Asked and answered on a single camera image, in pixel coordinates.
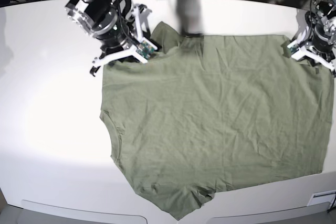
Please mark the white label sticker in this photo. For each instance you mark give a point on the white label sticker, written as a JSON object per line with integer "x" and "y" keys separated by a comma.
{"x": 322, "y": 197}

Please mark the green T-shirt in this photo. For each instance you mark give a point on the green T-shirt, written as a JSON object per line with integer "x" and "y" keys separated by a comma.
{"x": 215, "y": 113}

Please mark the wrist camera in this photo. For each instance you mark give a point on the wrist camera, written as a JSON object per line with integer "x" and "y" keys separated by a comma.
{"x": 293, "y": 47}
{"x": 146, "y": 49}

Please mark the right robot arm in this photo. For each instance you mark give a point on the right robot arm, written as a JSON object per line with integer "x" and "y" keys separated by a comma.
{"x": 96, "y": 17}

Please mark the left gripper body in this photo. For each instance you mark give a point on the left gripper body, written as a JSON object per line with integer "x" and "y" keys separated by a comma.
{"x": 318, "y": 48}

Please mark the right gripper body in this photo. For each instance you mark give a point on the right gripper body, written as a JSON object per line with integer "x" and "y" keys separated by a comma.
{"x": 122, "y": 40}

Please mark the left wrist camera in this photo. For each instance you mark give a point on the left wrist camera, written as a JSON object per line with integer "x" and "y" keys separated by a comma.
{"x": 293, "y": 47}

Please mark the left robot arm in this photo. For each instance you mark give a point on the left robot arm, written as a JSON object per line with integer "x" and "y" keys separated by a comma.
{"x": 321, "y": 13}

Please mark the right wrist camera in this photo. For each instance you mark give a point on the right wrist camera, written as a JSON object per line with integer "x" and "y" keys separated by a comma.
{"x": 146, "y": 49}

